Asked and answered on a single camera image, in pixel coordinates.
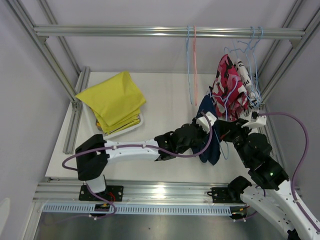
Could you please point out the slotted cable duct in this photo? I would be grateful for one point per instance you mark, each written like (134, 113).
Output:
(138, 209)

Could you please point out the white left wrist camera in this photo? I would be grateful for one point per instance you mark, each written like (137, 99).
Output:
(206, 121)

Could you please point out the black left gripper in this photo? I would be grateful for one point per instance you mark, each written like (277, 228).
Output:
(204, 134)

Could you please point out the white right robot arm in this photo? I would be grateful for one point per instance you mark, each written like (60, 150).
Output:
(269, 192)

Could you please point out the front aluminium mounting rail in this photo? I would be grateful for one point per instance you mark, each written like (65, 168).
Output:
(135, 192)

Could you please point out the pink camouflage trousers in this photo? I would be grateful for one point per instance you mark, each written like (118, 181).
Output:
(224, 82)

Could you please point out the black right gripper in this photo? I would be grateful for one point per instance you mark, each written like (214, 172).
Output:
(227, 128)

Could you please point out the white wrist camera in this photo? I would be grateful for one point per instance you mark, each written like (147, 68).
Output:
(206, 121)
(255, 121)

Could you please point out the pink wire hanger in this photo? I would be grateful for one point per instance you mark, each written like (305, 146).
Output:
(195, 70)

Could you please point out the white newspaper print trousers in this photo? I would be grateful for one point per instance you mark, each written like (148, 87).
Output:
(251, 92)

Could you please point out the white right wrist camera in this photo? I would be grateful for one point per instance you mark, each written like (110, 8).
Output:
(255, 121)

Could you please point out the dark blue denim trousers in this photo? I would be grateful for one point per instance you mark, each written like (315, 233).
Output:
(212, 153)

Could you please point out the aluminium hanging rail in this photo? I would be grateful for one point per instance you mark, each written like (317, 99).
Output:
(169, 31)

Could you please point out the yellow grey camouflage trousers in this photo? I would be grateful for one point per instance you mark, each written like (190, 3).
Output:
(98, 125)

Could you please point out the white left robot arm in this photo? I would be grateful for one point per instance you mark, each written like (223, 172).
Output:
(93, 155)

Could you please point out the lime green trousers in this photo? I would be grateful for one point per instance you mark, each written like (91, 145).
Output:
(115, 102)

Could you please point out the white plastic basket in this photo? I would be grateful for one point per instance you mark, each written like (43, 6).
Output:
(121, 131)

